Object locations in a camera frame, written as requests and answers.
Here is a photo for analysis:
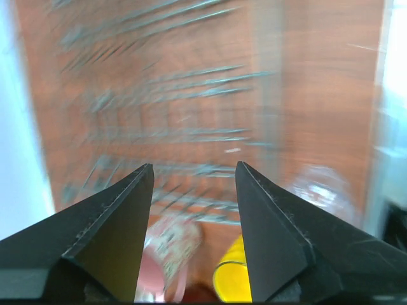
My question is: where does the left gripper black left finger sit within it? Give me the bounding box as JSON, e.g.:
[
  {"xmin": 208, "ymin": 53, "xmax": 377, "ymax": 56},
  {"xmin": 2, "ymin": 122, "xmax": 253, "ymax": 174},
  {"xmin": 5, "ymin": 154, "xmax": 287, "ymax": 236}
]
[{"xmin": 1, "ymin": 164, "xmax": 154, "ymax": 302}]

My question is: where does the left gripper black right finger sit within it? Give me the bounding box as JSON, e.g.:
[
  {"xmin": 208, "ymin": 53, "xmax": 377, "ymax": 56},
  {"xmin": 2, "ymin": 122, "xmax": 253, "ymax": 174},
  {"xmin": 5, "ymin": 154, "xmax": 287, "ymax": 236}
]
[{"xmin": 235, "ymin": 161, "xmax": 406, "ymax": 302}]

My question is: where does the yellow mug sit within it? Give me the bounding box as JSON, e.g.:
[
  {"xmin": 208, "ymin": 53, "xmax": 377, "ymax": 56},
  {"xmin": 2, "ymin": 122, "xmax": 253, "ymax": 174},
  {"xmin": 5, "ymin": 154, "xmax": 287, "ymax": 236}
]
[{"xmin": 212, "ymin": 235, "xmax": 252, "ymax": 302}]

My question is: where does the clear glass cup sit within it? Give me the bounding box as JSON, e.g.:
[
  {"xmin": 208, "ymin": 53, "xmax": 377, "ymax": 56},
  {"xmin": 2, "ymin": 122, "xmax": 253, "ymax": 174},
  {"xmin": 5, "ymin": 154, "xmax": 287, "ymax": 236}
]
[{"xmin": 286, "ymin": 165, "xmax": 361, "ymax": 227}]

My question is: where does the pink patterned mug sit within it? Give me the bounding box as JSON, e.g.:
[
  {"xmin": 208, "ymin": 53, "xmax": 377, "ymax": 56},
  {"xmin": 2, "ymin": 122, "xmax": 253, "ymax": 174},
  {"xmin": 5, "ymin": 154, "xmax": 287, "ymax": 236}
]
[{"xmin": 134, "ymin": 213, "xmax": 202, "ymax": 302}]

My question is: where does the grey wire dish rack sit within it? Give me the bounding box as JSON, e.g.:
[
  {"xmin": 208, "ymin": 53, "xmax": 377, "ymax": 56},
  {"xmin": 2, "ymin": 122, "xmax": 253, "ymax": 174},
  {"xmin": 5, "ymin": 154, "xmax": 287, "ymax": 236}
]
[{"xmin": 46, "ymin": 1, "xmax": 283, "ymax": 225}]

